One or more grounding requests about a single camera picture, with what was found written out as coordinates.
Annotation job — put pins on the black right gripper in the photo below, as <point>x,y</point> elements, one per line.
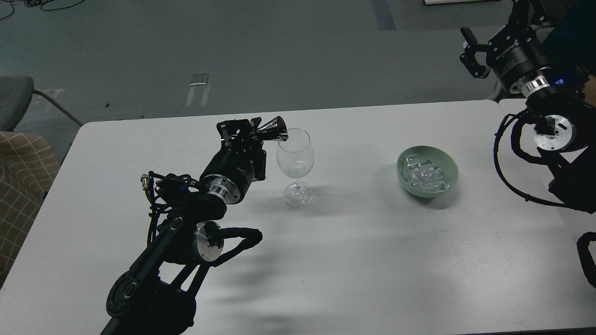
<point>514,53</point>

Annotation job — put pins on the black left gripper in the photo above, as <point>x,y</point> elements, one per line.
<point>240,161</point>

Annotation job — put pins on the steel double jigger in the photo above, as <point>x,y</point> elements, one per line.
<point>273,130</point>

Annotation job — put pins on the clear ice cubes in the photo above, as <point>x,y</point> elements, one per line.
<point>424,175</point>

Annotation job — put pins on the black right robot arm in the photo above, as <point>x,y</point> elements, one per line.
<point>555,129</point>

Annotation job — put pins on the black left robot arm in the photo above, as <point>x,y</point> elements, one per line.
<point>157,294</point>

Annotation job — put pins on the clear wine glass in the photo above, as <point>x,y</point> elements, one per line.
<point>295,158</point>

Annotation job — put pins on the person in teal shirt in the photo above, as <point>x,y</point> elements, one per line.
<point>573,43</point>

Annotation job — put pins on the green ceramic bowl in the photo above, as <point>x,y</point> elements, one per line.
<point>439,158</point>

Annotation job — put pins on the grey chair at left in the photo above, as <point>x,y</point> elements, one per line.
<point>16,94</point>

